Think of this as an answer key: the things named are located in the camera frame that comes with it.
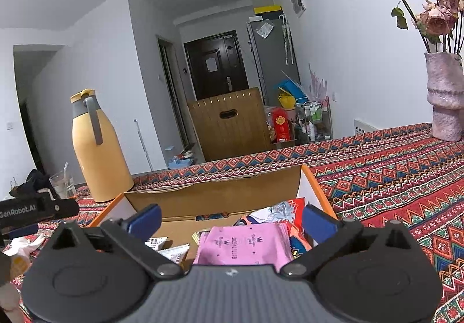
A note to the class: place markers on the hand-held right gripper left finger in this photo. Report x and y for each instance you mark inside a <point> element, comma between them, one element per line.
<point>145,221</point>

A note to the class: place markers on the person's left hand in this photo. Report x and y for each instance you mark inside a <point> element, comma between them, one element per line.
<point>9,303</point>

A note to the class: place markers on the yellow bag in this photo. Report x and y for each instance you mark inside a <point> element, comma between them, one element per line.
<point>286,101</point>

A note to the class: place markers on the white labelled cracker packet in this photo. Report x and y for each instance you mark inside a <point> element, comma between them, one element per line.
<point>156,243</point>

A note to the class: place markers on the clear drinking glass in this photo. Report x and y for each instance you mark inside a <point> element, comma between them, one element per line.
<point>63,185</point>

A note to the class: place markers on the crumpled white cloth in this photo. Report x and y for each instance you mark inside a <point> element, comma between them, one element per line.
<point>25,243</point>

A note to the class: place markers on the white folded umbrella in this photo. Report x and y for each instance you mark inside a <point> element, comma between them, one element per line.
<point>288,40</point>

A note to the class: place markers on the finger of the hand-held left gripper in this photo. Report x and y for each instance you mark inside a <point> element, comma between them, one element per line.
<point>60,207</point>
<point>23,231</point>

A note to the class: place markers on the yellow thermos jug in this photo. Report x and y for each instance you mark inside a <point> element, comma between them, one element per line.
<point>101,163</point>

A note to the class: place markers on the red gift box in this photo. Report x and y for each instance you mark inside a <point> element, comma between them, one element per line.
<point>282,125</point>

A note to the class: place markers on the yellow box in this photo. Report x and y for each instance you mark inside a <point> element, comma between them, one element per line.
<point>268,10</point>

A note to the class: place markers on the pink textured vase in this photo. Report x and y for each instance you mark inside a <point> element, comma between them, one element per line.
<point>446,98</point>

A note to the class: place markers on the blue basin with items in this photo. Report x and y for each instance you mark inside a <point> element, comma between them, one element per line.
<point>181,158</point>

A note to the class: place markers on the dark entrance door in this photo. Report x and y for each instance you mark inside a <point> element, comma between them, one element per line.
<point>203,80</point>

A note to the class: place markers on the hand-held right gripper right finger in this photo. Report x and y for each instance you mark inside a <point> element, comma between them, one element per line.
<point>319,223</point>

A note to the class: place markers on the grey refrigerator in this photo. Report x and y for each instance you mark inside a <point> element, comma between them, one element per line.
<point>268,61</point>

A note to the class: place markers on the colourful cartoon chip bag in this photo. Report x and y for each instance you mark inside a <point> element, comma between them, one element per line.
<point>286,210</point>

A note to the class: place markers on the gold striped snack packet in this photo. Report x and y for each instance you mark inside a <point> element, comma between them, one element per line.
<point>199,237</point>

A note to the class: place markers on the white wall unit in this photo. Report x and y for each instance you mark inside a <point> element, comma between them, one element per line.
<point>366,126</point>

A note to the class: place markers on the pink snack packet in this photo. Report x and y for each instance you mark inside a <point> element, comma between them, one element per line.
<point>239,243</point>

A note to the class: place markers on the plain white snack packet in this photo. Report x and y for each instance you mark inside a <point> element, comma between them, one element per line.
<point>174,253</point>

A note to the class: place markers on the pink feathery decoration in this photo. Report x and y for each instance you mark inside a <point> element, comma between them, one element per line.
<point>318,85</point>

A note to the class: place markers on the dried pink roses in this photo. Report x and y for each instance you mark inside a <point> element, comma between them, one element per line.
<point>435,18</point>

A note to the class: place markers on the orange cardboard box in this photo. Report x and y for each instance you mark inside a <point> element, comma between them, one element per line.
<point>217,196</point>

